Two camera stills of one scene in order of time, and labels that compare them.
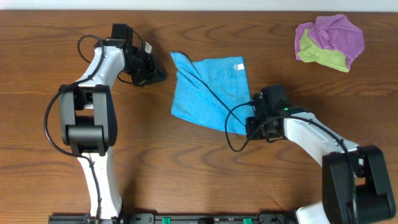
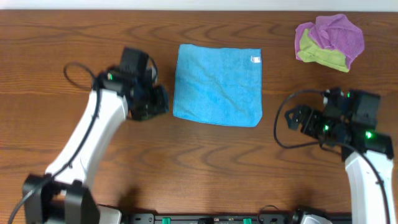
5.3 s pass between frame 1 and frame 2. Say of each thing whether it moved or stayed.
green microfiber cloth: stayed
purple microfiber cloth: stayed
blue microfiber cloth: moved
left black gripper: moved
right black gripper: moved
